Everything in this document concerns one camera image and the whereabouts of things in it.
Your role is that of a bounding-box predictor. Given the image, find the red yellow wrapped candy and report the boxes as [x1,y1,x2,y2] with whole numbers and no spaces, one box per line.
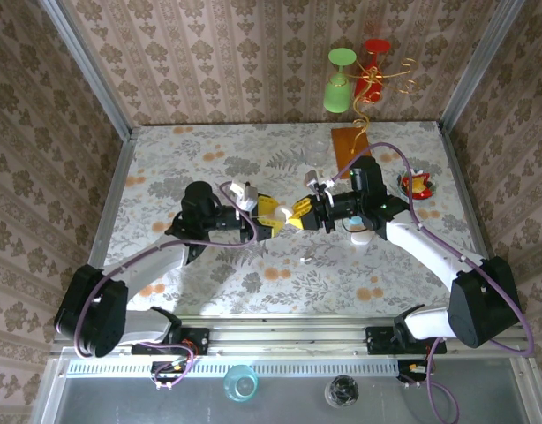
[401,170,433,198]

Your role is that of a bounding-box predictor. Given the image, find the clear glass tumbler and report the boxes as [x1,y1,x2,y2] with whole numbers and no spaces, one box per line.
[302,132,332,170]

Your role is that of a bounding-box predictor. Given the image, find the small glass candy dish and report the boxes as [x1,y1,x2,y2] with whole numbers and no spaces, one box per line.
[396,167,439,203]

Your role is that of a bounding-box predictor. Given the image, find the green wine glass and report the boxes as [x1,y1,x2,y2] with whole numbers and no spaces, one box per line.
[322,47,358,114]

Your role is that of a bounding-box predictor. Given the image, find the red wine glass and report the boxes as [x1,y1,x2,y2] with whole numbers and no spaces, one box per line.
[352,37,394,105]

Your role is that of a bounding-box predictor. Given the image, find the teal glass cup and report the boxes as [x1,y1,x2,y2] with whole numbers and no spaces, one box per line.
[222,364,260,403]

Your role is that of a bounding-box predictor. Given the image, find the dark glass cup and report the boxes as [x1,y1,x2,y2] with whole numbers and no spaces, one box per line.
[323,374,360,408]

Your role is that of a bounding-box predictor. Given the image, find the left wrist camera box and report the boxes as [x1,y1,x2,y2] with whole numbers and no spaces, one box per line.
[229,180,259,212]

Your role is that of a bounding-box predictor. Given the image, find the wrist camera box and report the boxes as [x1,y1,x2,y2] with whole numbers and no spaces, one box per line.
[229,180,259,212]
[303,169,338,198]

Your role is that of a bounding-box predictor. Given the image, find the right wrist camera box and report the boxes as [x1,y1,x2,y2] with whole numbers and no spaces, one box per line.
[303,169,338,198]

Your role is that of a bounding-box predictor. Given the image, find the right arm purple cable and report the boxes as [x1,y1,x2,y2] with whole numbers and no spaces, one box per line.
[330,141,536,423]

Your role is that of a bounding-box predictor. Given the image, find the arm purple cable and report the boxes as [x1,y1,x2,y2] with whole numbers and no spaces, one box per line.
[73,179,260,390]
[330,141,536,423]

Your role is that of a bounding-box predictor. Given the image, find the gold wire wooden-base glass rack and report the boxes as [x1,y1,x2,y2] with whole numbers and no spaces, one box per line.
[330,55,422,173]

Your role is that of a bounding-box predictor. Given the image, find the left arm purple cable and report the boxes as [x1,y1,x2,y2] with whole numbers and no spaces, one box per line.
[73,179,260,390]

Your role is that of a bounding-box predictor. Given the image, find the aluminium table side rail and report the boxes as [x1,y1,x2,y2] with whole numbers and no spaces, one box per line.
[71,132,138,323]
[437,123,509,322]

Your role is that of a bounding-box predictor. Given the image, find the aluminium front mounting rail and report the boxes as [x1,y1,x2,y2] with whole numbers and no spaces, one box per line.
[49,314,533,357]

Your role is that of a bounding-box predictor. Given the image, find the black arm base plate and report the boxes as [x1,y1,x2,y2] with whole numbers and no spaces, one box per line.
[130,327,210,357]
[365,325,448,356]

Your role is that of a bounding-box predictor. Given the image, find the slotted metal cable duct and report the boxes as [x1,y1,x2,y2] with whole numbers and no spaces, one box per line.
[64,358,403,379]

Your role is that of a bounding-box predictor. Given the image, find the black connector bracket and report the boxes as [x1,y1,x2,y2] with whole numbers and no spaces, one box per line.
[396,360,432,384]
[149,360,198,390]

